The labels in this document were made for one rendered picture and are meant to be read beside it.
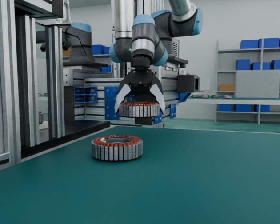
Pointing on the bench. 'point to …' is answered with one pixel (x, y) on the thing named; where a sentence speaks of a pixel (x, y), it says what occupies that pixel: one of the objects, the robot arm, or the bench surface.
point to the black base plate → (50, 142)
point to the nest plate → (43, 125)
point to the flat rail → (40, 37)
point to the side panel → (4, 88)
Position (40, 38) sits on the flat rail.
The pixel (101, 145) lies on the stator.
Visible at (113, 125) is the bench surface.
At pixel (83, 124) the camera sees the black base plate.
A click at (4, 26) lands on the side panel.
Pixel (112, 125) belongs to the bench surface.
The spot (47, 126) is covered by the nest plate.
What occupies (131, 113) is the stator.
